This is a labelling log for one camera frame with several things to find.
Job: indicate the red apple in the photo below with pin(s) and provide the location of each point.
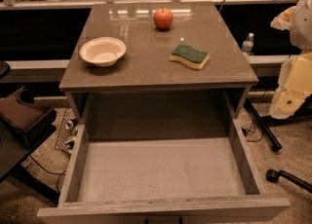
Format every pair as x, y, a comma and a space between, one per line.
163, 18

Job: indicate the black metal stand leg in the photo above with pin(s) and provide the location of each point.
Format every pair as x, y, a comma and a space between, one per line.
276, 145

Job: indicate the clear plastic water bottle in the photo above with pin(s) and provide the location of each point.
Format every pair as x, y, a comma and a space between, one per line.
248, 44

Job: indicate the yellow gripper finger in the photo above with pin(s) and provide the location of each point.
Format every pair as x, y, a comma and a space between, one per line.
285, 103

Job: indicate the green and yellow sponge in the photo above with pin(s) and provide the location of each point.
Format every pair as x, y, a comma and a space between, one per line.
189, 56

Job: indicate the wire mesh basket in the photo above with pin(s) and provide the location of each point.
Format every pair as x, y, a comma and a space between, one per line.
67, 133

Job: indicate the black office chair leg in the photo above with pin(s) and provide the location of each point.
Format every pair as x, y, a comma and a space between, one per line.
273, 175

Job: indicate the dark brown chair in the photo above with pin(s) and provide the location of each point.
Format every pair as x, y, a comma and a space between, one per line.
24, 127

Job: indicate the open grey wooden drawer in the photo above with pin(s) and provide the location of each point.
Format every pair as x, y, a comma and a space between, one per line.
161, 158

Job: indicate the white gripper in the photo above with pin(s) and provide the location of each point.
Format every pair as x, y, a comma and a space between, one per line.
302, 28

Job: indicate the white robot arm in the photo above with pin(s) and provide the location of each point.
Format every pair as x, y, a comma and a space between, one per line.
301, 34

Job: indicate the white paper bowl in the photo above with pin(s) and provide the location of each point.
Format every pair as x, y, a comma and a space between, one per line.
103, 51

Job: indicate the grey cabinet with glossy top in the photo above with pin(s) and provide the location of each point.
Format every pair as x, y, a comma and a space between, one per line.
156, 49

